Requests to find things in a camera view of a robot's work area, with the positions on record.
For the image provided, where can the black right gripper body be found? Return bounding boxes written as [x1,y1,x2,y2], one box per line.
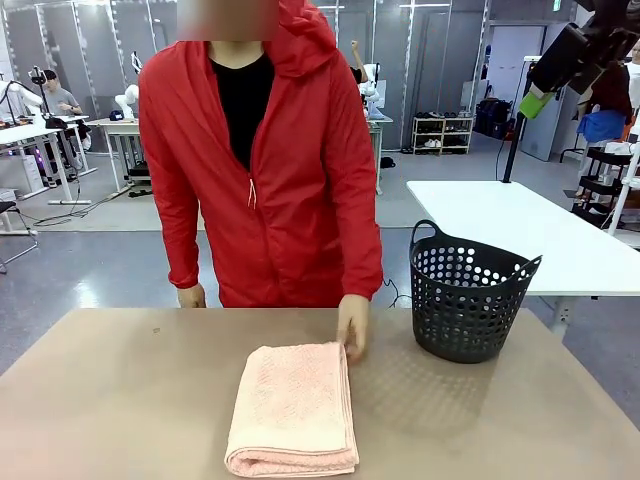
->
[574,0,640,39]

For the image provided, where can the pink terry towel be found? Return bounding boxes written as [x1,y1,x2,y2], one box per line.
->
[223,341,360,477]

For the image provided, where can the person's left forearm red sleeve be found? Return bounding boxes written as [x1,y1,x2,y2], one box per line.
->
[327,184,385,303]

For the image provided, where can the person's right forearm red sleeve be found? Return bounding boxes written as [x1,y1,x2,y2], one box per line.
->
[154,184,207,292]

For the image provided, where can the person's left hand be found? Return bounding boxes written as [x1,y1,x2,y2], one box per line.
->
[337,293,371,366]

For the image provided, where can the person's right hand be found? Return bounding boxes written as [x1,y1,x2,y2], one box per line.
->
[177,282,208,309]

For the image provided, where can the dark red hanging jacket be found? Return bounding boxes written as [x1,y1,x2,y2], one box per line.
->
[583,63,634,126]

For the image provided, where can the person in white shirt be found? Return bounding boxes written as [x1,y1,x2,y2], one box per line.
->
[625,38,640,114]

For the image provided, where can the blue cloth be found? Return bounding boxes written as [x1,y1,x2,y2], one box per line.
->
[576,109,627,145]

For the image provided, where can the white partition board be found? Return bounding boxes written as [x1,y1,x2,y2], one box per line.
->
[521,54,567,162]

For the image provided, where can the black luggage bags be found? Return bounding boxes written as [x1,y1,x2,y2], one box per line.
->
[473,97,515,141]

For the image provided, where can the black pole stand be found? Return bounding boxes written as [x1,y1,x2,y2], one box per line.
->
[494,112,529,185]

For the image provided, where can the black utility cart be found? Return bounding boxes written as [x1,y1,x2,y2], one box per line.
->
[573,146,635,217]

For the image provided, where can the wooden shoe rack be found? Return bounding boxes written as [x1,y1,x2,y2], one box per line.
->
[412,113,475,156]

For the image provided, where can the white table with legs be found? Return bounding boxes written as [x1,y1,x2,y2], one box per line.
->
[405,178,640,337]

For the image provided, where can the black perforated plastic basket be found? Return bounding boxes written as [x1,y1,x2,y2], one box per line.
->
[408,218,544,365]

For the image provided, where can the person in red hooded jacket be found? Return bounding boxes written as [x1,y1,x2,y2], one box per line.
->
[137,0,386,309]

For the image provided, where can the light wood work table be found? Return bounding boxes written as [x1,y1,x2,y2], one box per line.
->
[85,116,151,197]

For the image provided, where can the seated person in grey shirt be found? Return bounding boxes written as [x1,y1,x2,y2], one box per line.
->
[42,69,84,120]

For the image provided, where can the white workbench table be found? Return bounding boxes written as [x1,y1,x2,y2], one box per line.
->
[0,118,99,207]

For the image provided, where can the black metal chair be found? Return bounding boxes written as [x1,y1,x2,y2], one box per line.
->
[0,199,40,275]

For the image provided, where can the black floor cable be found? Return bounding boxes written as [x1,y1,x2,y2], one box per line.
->
[18,172,134,227]

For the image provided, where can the black camera tripod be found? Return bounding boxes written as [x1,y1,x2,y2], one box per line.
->
[28,64,69,130]

